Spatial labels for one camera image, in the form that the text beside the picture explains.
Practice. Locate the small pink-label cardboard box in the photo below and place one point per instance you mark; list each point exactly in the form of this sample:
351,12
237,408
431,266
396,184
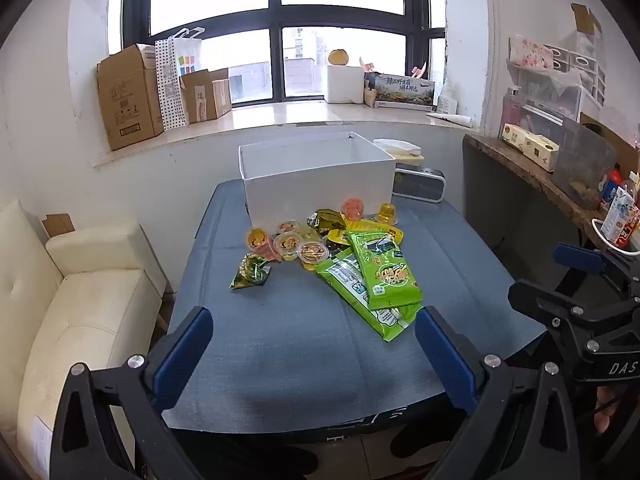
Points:
197,97

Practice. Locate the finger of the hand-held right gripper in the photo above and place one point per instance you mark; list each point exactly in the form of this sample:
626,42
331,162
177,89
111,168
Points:
555,307
580,258

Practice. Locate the grey black speaker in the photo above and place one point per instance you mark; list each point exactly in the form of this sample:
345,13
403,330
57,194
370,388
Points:
417,182

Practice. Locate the white tube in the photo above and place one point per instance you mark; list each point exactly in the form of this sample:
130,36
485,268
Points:
450,118

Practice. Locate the black window frame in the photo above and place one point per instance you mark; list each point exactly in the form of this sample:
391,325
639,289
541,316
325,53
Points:
274,25

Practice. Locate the pink toy figure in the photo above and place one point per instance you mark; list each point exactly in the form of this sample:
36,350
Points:
367,65
419,70

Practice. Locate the green cartoon snack packet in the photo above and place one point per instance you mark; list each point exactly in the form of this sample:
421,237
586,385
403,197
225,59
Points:
387,275

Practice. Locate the brown speckled shelf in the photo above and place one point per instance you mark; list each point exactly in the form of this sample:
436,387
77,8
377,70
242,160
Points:
520,170

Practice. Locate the orange lid jelly cup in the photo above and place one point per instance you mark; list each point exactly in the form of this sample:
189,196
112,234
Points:
257,240
288,226
286,244
312,254

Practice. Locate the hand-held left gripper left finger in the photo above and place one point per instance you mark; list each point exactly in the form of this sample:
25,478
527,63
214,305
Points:
182,355

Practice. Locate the yellow jelly cup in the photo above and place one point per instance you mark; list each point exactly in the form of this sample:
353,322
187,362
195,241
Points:
308,234
387,213

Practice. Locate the person's right hand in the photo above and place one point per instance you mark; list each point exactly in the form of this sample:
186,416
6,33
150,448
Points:
604,417

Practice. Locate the tissue pack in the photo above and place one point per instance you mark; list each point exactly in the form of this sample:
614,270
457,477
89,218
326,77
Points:
397,147

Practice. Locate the large cardboard box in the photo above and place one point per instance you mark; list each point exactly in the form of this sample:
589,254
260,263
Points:
130,105

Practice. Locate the white blue milk carton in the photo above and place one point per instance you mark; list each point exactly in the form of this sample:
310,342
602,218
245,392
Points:
617,217

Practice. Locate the yellow snack packet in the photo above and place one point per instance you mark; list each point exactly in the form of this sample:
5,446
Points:
380,227
337,237

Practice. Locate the white packet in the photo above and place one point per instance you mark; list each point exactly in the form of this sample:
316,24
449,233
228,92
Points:
446,105

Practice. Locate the white foam box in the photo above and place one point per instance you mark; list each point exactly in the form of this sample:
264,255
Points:
346,85

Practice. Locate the yellow pomelo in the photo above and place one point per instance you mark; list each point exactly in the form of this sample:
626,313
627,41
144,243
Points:
338,57

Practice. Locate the dotted paper bag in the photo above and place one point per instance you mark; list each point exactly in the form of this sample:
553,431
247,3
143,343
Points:
175,90

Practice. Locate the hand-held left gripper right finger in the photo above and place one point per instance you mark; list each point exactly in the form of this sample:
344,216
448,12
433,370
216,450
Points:
445,360

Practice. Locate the stone windowsill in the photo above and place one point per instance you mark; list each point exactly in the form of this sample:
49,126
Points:
280,117

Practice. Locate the white drawer organizer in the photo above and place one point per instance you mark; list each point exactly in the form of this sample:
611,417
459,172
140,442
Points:
575,75

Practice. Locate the red cap bottle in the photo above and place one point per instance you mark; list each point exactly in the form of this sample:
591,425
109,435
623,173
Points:
610,185

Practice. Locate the cardboard piece on wall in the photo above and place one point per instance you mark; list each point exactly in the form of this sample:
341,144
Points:
585,19

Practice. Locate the pink jelly cup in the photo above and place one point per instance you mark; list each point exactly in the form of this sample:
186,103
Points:
354,208

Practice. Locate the white storage box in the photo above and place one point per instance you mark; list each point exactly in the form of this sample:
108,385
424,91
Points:
320,190

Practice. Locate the pink floral cloth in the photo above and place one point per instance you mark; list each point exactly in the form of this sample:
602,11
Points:
530,52

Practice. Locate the open small cardboard box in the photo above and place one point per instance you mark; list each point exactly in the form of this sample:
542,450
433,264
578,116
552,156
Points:
222,92

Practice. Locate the long green snack packet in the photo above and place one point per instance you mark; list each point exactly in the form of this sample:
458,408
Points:
340,275

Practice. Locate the yellow white tissue box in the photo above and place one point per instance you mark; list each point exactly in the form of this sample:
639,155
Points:
530,146

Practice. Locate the cardboard scrap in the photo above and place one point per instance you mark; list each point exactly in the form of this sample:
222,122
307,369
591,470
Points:
57,224

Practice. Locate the green triangular snack packet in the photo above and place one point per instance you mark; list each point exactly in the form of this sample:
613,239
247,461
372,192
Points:
250,272

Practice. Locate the cream sofa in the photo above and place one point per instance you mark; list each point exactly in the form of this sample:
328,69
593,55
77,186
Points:
85,310

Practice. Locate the clear plastic container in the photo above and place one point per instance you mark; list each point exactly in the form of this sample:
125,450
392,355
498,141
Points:
585,160

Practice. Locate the dark green gold packet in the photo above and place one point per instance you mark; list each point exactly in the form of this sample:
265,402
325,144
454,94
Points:
325,220

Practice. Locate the brown cardboard box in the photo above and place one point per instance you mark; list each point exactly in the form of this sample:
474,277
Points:
627,147

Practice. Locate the printed landscape carton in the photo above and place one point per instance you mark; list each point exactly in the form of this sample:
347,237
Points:
405,91

